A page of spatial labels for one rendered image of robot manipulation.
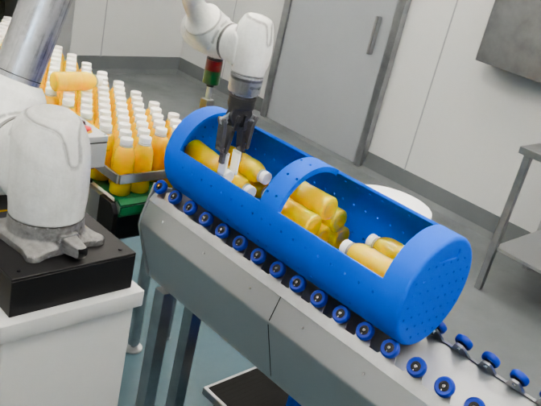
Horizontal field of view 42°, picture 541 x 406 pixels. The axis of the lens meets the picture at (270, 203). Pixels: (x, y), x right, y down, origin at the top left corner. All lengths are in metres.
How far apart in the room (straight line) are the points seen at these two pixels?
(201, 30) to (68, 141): 0.62
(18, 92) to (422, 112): 4.23
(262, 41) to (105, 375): 0.90
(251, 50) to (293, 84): 4.43
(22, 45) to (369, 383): 1.06
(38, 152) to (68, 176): 0.07
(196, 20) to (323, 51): 4.17
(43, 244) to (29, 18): 0.47
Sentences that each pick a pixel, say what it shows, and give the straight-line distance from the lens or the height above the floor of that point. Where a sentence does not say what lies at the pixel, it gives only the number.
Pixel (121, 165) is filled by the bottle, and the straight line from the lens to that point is 2.16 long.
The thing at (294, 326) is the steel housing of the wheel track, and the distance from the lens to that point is 1.78.
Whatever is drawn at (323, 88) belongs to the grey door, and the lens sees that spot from 6.01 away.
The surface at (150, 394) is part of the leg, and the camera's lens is 2.50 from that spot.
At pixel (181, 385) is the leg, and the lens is 2.58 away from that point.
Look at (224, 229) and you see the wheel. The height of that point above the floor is 0.97.
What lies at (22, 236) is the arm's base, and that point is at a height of 1.11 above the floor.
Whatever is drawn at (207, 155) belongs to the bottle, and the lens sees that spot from 2.01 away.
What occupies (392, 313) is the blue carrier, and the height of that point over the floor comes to 1.07.
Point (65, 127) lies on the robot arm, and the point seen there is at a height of 1.34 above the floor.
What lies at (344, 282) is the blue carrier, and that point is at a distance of 1.62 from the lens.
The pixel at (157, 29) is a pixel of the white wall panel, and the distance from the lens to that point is 7.27.
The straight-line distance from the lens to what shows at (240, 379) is 2.75.
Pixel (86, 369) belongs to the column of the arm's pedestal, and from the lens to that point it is 1.60.
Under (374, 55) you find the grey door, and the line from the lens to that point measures 5.67.
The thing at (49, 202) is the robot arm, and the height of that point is 1.20.
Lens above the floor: 1.81
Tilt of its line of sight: 23 degrees down
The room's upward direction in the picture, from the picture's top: 13 degrees clockwise
